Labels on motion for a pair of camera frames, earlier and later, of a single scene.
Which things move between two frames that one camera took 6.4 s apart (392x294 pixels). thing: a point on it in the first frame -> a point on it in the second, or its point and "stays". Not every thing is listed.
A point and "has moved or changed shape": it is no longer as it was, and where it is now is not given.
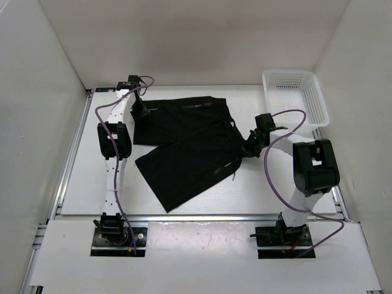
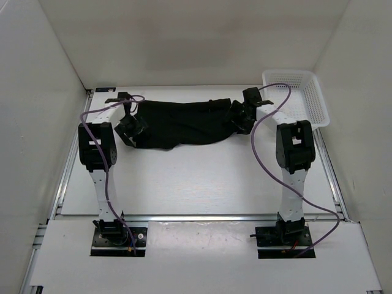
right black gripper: (247, 147) -> (245, 128)
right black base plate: (283, 242) stays
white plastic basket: (293, 89) stays
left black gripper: (141, 115) -> (140, 127)
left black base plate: (117, 241) stays
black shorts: (198, 147) has moved or changed shape
